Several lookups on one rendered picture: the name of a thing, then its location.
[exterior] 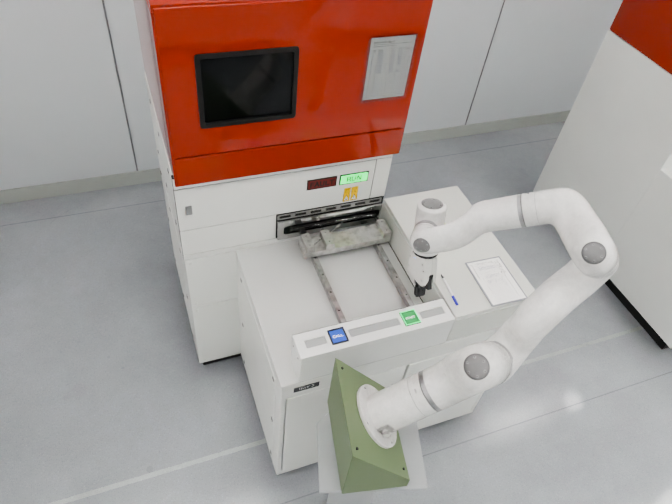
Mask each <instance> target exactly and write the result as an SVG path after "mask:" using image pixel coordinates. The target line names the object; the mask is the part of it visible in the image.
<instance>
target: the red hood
mask: <svg viewBox="0 0 672 504"><path fill-rule="evenodd" d="M133 2H134V8H135V15H136V21H137V27H138V33H139V39H140V45H141V51H142V57H143V63H144V70H145V74H146V77H147V81H148V85H149V89H150V93H151V96H152V100H153V104H154V108H155V112H156V115H157V119H158V123H159V127H160V130H161V134H162V138H163V142H164V146H165V149H166V153H167V157H168V161H169V165H170V168H171V172H172V176H173V180H174V184H175V187H180V186H187V185H194V184H200V183H207V182H213V181H220V180H226V179H233V178H240V177H246V176H253V175H259V174H266V173H273V172H279V171H286V170H292V169H299V168H306V167H312V166H319V165H325V164H332V163H338V162H345V161H352V160H358V159H365V158H371V157H378V156H385V155H391V154H398V153H399V151H400V147H401V142H402V138H403V133H404V129H405V125H406V120H407V116H408V111H409V107H410V102H411V98H412V93H413V89H414V84H415V80H416V75H417V71H418V66H419V62H420V57H421V53H422V48H423V44H424V40H425V35H426V31H427V26H428V22H429V17H430V13H431V8H432V4H433V0H133Z"/></svg>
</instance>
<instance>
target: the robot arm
mask: <svg viewBox="0 0 672 504"><path fill-rule="evenodd" d="M446 211H447V205H446V204H445V203H444V202H443V201H441V200H439V199H436V198H424V199H422V200H420V201H419V202H418V204H417V210H416V218H415V226H414V229H413V231H412V234H411V237H410V245H411V247H412V250H411V253H410V258H409V263H408V271H409V273H410V274H411V275H412V277H413V278H414V279H415V280H414V282H415V284H416V285H415V288H414V295H415V296H416V297H420V296H424V295H425V291H426V289H427V290H430V289H432V284H434V283H435V280H436V274H437V255H438V253H440V252H447V251H452V250H456V249H459V248H461V247H464V246H466V245H468V244H469V243H471V242H472V241H474V240H475V239H477V238H478V237H479V236H481V235H482V234H484V233H487V232H492V231H499V230H507V229H515V228H523V227H530V226H537V225H544V224H551V225H553V226H554V227H555V229H556V230H557V232H558V234H559V236H560V238H561V240H562V242H563V244H564V246H565V248H566V250H567V251H568V253H569V255H570V257H571V260H570V261H569V262H568V263H567V264H566V265H565V266H563V267H562V268H561V269H560V270H558V271H557V272H556V273H554V274H553V275H552V276H550V277H549V278H548V279H547V280H546V281H544V282H543V283H542V284H541V285H540V286H539V287H538V288H537V289H535V290H534V291H533V292H532V293H531V294H530V295H529V296H528V297H527V298H526V299H525V300H524V301H523V302H522V303H521V305H520V306H519V307H518V308H517V309H516V310H515V311H514V312H513V313H512V314H511V316H510V317H509V318H508V319H507V320H506V321H505V322H504V324H503V325H502V326H501V327H500V328H499V329H498V330H497V331H496V332H495V333H494V334H493V335H491V336H490V337H489V338H488V339H486V340H485V341H483V342H477V343H473V344H470V345H468V346H465V347H463V348H461V349H459V350H457V351H455V352H453V353H452V354H450V355H448V356H447V357H445V358H444V359H442V360H441V361H439V362H438V363H436V364H434V365H432V366H430V367H428V368H426V369H424V370H422V371H419V372H417V373H415V374H413V375H411V376H409V377H407V378H405V379H403V380H401V381H399V382H397V383H395V384H393V385H391V386H388V387H386V388H384V389H382V390H380V391H378V390H377V389H376V388H374V387H373V386H371V385H368V384H364V385H362V386H361V387H360V388H359V389H358V391H357V407H358V411H359V414H360V417H361V420H362V422H363V425H364V427H365V429H366V430H367V432H368V434H369V435H370V437H371V438H372V439H373V440H374V441H375V442H376V443H377V444H378V445H379V446H380V447H382V448H385V449H388V448H391V447H393V446H394V445H395V443H396V438H397V432H396V431H397V430H399V429H402V428H404V427H406V426H408V425H411V424H413V423H415V422H417V421H420V420H422V419H424V418H426V417H429V416H431V415H433V414H435V413H437V412H440V411H442V410H444V409H446V408H449V407H451V406H453V405H455V404H457V403H460V402H462V401H464V400H466V399H468V398H470V397H473V396H475V395H477V394H479V393H482V392H484V391H486V390H489V389H491V388H493V387H495V386H498V385H500V384H502V383H504V382H506V381H507V380H508V379H509V378H511V377H512V376H513V374H514V373H515V372H516V371H517V370H518V368H519V367H520V366H521V364H522V363H523V362H524V361H525V359H526V358H527V357H528V356H529V355H530V353H531V352H532V351H533V350H534V349H535V347H536V346H537V345H538V344H539V343H540V342H541V341H542V340H543V338H544V337H545V336H546V335H547V334H548V333H549V332H550V331H551V330H552V329H554V328H555V327H556V326H557V325H558V324H559V323H560V322H561V321H562V320H563V319H564V318H565V317H566V316H567V315H568V314H569V313H570V312H572V311H573V310H574V309H575V308H576V307H577V306H579V305H580V304H581V303H582V302H583V301H584V300H586V299H587V298H588V297H589V296H591V295H592V294H593V293H594V292H595V291H596V290H597V289H599V288H600V287H601V286H602V285H603V284H604V283H605V282H606V281H607V280H608V279H609V278H610V277H611V276H612V275H613V274H614V273H615V272H616V270H617V268H618V266H619V255H618V251H617V248H616V246H615V244H614V242H613V240H612V238H611V236H610V235H609V233H608V231H607V229H606V228H605V226H604V225H603V223H602V222H601V220H600V219H599V217H598V216H597V215H596V213H595V212H594V210H593V209H592V207H591V206H590V204H589V203H588V202H587V200H586V199H585V198H584V197H583V196H582V195H581V194H580V193H578V192H577V191H575V190H572V189H569V188H555V189H548V190H542V191H536V192H530V193H524V194H518V195H512V196H507V197H501V198H496V199H490V200H484V201H480V202H477V203H475V204H474V205H472V206H471V207H470V209H469V210H468V211H467V212H465V213H464V214H463V215H462V216H460V217H459V218H457V219H456V220H454V221H452V222H449V223H447V224H444V223H445V217H446Z"/></svg>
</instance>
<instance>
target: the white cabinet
mask: <svg viewBox="0 0 672 504"><path fill-rule="evenodd" d="M237 277H238V299H239V322H240V344H241V356H242V359H243V363H244V366H245V370H246V373H247V376H248V380H249V383H250V387H251V390H252V393H253V397H254V400H255V404H256V407H257V411H258V414H259V417H260V421H261V424H262V428H263V431H264V434H265V438H266V441H267V445H268V448H269V452H270V455H271V458H272V462H273V465H274V469H275V472H276V475H279V474H282V473H285V472H288V471H291V470H294V469H297V468H300V467H304V466H307V465H310V464H313V463H316V462H318V449H317V422H319V421H320V420H321V419H322V418H323V417H324V416H325V415H326V414H327V413H329V409H328V403H327V401H328V395H329V390H330V384H331V379H332V374H330V375H326V376H322V377H319V378H315V379H311V380H308V381H304V382H300V383H297V384H293V385H289V386H286V387H282V388H281V386H280V383H279V380H278V377H277V374H276V371H275V368H274V365H273V362H272V359H271V356H270V353H269V350H268V347H267V344H266V341H265V338H264V335H263V332H262V329H261V326H260V323H259V320H258V317H257V314H256V311H255V308H254V305H253V302H252V299H251V296H250V293H249V290H248V286H247V283H246V280H245V277H244V274H243V271H242V268H241V265H240V262H239V259H238V256H237ZM499 328H500V327H497V328H493V329H490V330H486V331H482V332H479V333H475V334H471V335H468V336H464V337H460V338H457V339H453V340H449V341H446V342H445V343H443V344H439V345H436V346H432V347H428V348H425V349H421V350H417V351H414V352H410V353H406V354H403V355H399V356H395V357H392V358H388V359H384V360H381V361H377V362H373V363H370V364H366V365H362V366H359V367H355V368H353V369H355V370H357V371H359V372H360V373H362V374H364V375H365V376H367V377H369V378H370V379H372V380H374V381H375V382H377V383H379V384H380V385H382V386H384V387H385V388H386V387H388V386H391V385H393V384H395V383H397V382H399V381H401V380H403V379H405V378H407V377H409V376H411V375H413V374H415V373H417V372H419V371H422V370H424V369H426V368H428V367H430V366H432V365H434V364H436V363H438V362H439V361H441V360H442V359H444V358H445V357H447V356H448V355H450V354H452V353H453V352H455V351H457V350H459V349H461V348H463V347H465V346H468V345H470V344H473V343H477V342H483V341H485V340H486V339H488V338H489V337H490V336H491V335H493V334H494V333H495V332H496V331H497V330H498V329H499ZM483 393H484V392H482V393H479V394H477V395H475V396H473V397H470V398H468V399H466V400H464V401H462V402H460V403H457V404H455V405H453V406H451V407H449V408H446V409H444V410H442V411H440V412H437V413H435V414H433V415H431V416H429V417H426V418H424V419H422V420H420V421H417V427H418V430H419V429H422V428H425V427H428V426H431V425H434V424H437V423H440V422H443V421H446V420H450V419H453V418H456V417H459V416H462V415H465V414H468V413H471V412H473V410H474V408H475V406H476V405H477V403H478V401H479V400H480V398H481V396H482V394H483Z"/></svg>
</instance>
